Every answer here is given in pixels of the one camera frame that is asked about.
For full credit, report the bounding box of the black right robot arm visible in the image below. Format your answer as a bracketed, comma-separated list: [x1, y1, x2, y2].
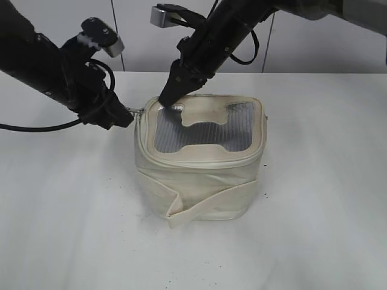
[152, 1, 386, 108]

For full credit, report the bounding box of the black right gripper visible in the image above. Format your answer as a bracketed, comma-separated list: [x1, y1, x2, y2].
[158, 28, 242, 107]

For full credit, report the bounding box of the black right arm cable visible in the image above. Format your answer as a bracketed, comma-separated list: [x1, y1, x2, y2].
[229, 28, 261, 65]

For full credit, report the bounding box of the cream white zipper bag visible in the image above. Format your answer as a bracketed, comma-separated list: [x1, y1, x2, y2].
[135, 94, 267, 228]

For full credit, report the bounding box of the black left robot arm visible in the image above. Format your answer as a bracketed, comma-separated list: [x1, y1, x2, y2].
[1, 1, 134, 133]

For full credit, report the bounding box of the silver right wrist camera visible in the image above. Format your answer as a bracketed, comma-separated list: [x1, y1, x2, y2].
[150, 4, 195, 28]

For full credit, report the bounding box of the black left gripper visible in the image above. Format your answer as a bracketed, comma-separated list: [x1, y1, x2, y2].
[62, 65, 134, 129]

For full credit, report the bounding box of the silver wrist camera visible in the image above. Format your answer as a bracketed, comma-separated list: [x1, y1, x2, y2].
[77, 17, 125, 58]
[150, 4, 195, 28]

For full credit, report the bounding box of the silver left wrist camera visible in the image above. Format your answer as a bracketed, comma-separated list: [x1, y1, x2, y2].
[77, 17, 125, 58]

